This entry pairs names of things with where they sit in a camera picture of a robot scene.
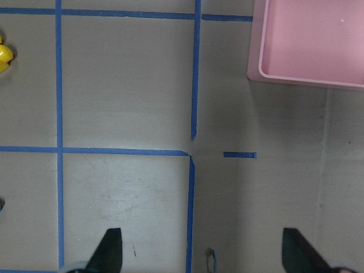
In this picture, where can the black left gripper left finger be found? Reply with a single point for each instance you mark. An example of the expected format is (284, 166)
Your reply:
(108, 255)

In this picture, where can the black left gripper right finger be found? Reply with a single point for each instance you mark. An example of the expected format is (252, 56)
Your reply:
(299, 256)

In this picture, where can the pink plastic box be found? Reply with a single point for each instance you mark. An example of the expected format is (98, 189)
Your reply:
(315, 43)

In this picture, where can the yellow toy block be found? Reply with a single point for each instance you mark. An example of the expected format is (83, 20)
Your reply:
(6, 55)

